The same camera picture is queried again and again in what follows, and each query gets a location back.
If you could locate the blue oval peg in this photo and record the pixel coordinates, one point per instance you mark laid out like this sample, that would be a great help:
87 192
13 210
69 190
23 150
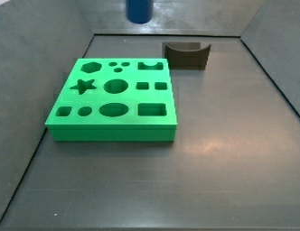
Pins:
139 10

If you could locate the green shape sorter block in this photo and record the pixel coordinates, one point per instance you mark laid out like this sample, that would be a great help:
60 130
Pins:
116 99

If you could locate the dark curved arch block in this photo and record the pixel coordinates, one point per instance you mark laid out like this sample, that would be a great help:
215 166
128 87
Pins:
186 55

